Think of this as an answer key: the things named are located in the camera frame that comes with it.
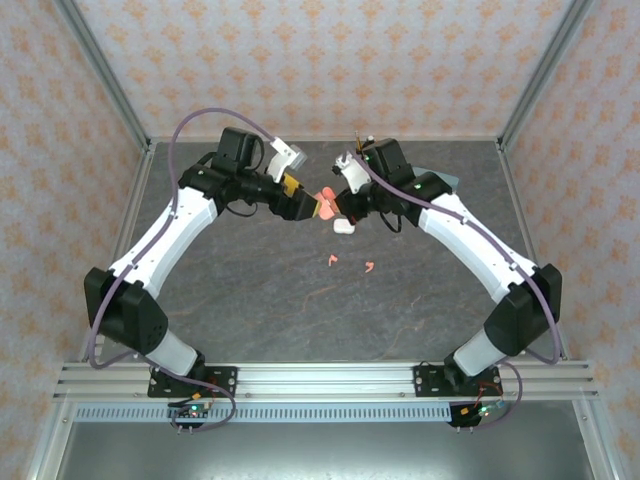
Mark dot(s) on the white earbud charging case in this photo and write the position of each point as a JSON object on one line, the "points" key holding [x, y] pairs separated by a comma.
{"points": [[344, 227]]}

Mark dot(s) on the pink eraser piece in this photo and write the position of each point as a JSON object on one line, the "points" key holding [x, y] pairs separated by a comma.
{"points": [[327, 210]]}

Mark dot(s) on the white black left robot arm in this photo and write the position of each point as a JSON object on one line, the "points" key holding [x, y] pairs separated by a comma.
{"points": [[165, 235]]}

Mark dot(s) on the black marker white cap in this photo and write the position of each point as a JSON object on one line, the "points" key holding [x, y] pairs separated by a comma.
{"points": [[370, 138]]}

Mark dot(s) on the yellow pencil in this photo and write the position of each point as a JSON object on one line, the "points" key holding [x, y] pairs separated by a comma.
{"points": [[358, 142]]}

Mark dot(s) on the blue and cream stapler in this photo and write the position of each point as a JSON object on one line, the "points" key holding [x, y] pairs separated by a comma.
{"points": [[447, 179]]}

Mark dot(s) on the small lit circuit board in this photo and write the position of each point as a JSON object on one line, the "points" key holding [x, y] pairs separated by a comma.
{"points": [[192, 411], [482, 411]]}

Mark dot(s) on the grey metal sheet panel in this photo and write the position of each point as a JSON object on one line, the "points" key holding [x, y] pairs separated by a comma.
{"points": [[325, 455]]}

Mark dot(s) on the aluminium table edge rail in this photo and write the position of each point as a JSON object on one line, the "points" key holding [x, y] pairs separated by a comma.
{"points": [[530, 240], [123, 240], [300, 138]]}

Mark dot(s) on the aluminium frame post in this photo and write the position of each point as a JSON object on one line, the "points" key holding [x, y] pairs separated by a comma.
{"points": [[107, 75], [536, 75]]}

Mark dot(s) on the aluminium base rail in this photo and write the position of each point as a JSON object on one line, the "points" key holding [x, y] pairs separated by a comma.
{"points": [[325, 380]]}

